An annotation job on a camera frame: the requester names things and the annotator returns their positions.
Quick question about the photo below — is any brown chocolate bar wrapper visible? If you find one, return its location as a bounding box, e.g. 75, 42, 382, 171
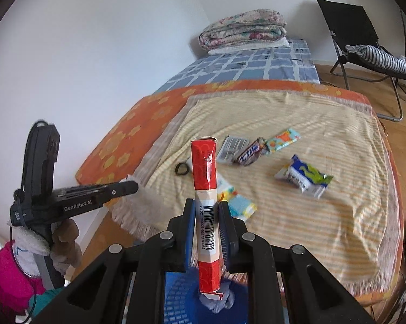
235, 137, 268, 167

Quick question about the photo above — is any light blue yellow wrapper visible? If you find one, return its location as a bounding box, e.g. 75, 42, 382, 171
216, 175, 258, 222

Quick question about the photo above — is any blue checked bedsheet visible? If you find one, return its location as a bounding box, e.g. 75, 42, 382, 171
152, 39, 320, 93

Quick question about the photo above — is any yellow striped cloth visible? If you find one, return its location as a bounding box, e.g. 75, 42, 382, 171
144, 93, 393, 277

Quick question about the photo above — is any grey crumpled paper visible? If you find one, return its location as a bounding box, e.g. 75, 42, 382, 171
199, 278, 236, 313

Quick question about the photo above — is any folded floral quilt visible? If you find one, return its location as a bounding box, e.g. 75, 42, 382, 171
198, 11, 288, 52

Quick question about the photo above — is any orange floral blanket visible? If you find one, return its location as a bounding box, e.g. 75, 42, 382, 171
75, 80, 401, 304

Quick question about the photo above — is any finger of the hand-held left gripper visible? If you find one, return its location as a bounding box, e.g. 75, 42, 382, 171
88, 180, 139, 200

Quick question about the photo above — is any striped garment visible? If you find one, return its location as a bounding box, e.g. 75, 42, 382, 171
345, 44, 406, 75

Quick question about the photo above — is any blue plastic basket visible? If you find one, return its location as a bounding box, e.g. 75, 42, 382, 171
122, 270, 254, 324

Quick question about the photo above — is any silver snack packet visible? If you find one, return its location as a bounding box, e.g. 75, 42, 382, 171
216, 136, 251, 165

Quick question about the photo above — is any orange teal candy wrapper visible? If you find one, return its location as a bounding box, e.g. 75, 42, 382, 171
264, 128, 301, 156

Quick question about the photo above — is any white blue green packet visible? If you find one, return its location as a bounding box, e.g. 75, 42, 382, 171
275, 154, 334, 199

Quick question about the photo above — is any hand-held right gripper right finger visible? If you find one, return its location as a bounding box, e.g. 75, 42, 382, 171
218, 201, 375, 324

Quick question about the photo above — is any fringed checked cloth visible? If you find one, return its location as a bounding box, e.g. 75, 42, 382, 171
110, 91, 397, 294

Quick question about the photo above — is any black folding chair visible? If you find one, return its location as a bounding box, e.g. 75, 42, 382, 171
316, 0, 406, 122

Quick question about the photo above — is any teal garment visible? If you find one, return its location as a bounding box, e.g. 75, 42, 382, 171
28, 288, 65, 313

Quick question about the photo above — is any person's left hand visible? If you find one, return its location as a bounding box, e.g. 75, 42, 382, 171
50, 219, 83, 275

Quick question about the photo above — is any red snack packet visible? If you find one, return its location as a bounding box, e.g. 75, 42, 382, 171
190, 137, 228, 300

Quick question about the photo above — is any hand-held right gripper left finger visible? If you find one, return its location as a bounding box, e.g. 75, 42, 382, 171
31, 198, 198, 324

